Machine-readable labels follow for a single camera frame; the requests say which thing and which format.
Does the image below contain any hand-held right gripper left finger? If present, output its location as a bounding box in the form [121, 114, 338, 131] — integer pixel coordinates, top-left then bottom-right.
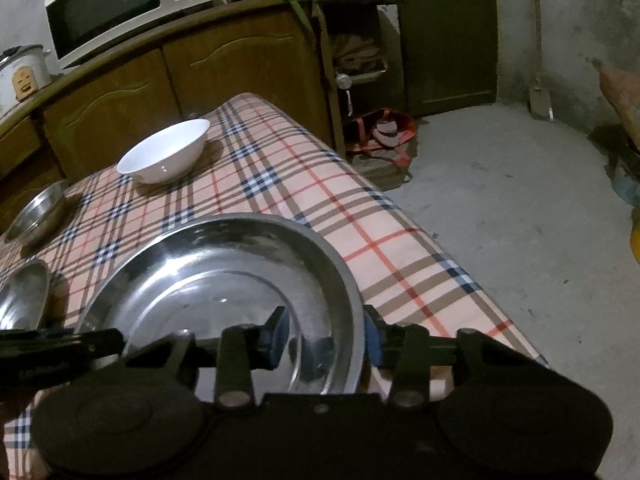
[121, 305, 291, 409]

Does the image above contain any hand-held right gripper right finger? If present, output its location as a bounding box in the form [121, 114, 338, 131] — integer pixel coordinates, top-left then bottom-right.
[362, 304, 551, 409]

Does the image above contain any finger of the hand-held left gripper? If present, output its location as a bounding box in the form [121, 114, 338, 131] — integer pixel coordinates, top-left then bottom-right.
[70, 328, 127, 362]

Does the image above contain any large white bowl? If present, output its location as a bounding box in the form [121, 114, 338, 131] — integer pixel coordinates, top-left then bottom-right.
[116, 119, 211, 185]

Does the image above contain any small steel bowl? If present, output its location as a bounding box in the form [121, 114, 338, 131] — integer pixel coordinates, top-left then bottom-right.
[0, 260, 52, 332]

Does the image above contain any medium steel bowl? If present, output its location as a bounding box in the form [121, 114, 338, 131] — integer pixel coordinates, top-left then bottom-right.
[2, 180, 71, 247]

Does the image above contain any plaid tablecloth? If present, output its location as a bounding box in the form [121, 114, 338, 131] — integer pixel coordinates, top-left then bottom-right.
[0, 92, 551, 467]

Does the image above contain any red bag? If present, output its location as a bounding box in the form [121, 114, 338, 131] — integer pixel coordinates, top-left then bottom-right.
[342, 108, 418, 168]

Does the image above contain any wooden cabinet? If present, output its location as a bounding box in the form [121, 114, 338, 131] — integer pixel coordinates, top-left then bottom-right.
[0, 0, 347, 235]

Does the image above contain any white rice cooker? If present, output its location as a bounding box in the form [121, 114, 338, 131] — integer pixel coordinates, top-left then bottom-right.
[0, 44, 53, 120]

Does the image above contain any brown cloth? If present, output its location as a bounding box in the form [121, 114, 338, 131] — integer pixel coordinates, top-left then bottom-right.
[332, 34, 387, 72]

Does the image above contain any wooden side shelf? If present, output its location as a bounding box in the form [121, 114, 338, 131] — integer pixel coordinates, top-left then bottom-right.
[312, 0, 407, 161]

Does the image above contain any dark green door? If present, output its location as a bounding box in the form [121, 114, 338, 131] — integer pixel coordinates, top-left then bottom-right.
[390, 0, 501, 118]

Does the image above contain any white microwave oven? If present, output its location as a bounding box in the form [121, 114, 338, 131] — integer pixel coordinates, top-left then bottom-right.
[44, 0, 215, 70]

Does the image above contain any orange cloth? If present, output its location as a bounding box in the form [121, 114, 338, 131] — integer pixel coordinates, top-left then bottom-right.
[597, 62, 640, 136]

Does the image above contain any long wooden-handled tool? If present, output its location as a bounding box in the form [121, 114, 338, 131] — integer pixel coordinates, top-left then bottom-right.
[528, 0, 555, 121]

